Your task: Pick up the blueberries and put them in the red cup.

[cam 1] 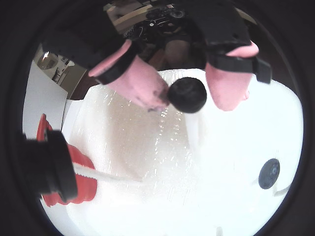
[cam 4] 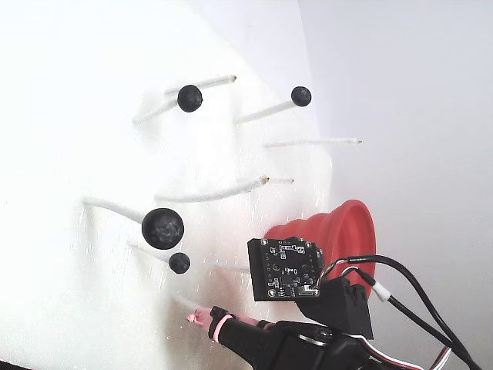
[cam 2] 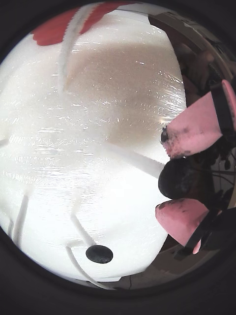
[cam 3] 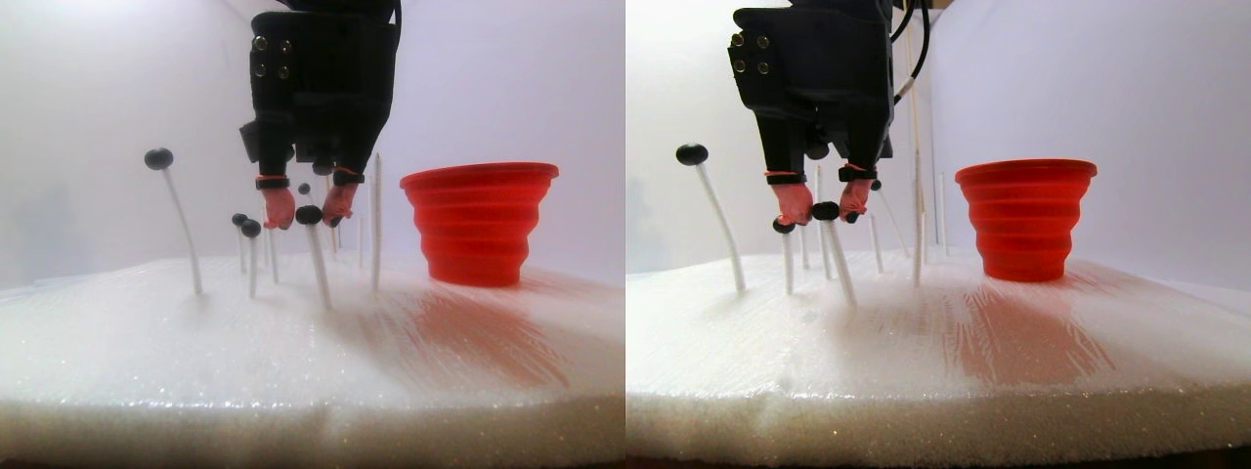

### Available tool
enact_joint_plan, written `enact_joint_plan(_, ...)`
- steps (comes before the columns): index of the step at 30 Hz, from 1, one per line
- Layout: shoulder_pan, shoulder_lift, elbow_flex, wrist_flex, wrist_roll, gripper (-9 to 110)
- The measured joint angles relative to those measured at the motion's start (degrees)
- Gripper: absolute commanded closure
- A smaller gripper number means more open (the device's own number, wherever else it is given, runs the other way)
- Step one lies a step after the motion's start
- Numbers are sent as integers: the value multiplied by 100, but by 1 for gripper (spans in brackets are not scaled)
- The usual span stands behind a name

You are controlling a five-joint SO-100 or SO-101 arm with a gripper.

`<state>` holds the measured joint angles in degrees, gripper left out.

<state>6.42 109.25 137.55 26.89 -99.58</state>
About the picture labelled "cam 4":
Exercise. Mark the red collapsible silicone cup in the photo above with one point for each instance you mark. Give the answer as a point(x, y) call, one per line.
point(346, 231)

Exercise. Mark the white foam block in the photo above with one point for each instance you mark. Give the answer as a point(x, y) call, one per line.
point(77, 154)

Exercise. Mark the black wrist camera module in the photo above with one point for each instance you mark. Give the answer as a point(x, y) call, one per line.
point(285, 270)

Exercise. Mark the large dark blueberry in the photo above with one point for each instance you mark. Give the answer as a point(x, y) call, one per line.
point(162, 228)

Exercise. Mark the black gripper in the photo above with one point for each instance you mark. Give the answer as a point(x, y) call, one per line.
point(252, 334)

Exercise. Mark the long curved white stem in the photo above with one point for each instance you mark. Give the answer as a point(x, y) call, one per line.
point(111, 207)

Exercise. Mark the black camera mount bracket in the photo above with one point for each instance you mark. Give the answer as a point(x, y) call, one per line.
point(339, 308)

